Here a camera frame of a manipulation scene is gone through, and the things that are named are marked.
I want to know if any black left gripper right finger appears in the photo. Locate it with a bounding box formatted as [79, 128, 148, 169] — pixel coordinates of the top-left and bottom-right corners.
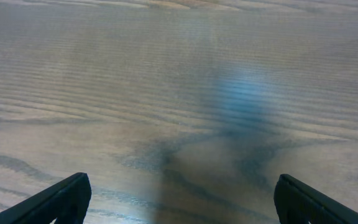
[273, 174, 358, 224]

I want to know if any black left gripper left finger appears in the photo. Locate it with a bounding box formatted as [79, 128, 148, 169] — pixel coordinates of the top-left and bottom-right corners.
[0, 172, 91, 224]

